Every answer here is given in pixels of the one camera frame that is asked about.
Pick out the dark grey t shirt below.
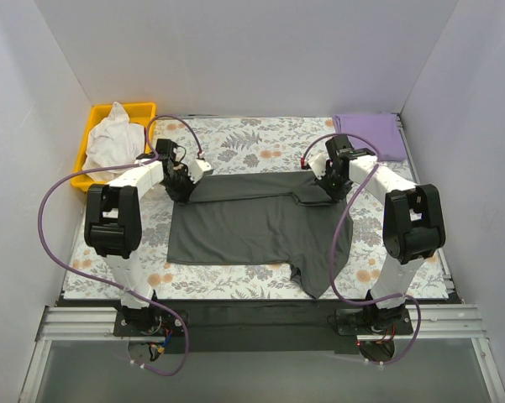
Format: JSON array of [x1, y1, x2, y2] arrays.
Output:
[[167, 171, 353, 298]]

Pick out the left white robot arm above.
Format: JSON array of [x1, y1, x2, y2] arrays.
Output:
[[84, 139, 213, 336]]

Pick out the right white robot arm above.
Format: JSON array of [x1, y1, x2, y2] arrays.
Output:
[[300, 133, 446, 334]]

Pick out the floral tablecloth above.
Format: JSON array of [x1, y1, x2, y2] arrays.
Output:
[[62, 116, 449, 301]]

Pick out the folded purple t shirt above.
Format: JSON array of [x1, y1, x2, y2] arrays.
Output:
[[332, 113, 408, 162]]

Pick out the white t shirt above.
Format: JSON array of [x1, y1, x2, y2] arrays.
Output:
[[82, 102, 145, 170]]

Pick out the yellow plastic bin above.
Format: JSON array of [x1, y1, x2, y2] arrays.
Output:
[[70, 102, 158, 192]]

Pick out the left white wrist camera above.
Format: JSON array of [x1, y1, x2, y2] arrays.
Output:
[[188, 159, 213, 184]]

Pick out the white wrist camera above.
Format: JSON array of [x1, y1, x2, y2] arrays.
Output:
[[301, 153, 328, 180], [188, 159, 213, 184]]

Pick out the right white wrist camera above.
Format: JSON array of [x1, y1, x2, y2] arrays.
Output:
[[301, 153, 328, 180]]

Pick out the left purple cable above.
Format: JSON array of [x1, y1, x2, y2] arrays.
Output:
[[39, 115, 205, 377]]

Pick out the purple cable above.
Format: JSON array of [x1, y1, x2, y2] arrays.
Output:
[[300, 133, 421, 363], [39, 115, 205, 377]]

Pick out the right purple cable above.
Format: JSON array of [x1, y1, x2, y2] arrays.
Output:
[[300, 133, 421, 363]]

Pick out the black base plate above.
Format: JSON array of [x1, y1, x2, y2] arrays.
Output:
[[113, 298, 413, 356]]

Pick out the aluminium rail frame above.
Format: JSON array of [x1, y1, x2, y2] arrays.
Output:
[[20, 302, 505, 402]]

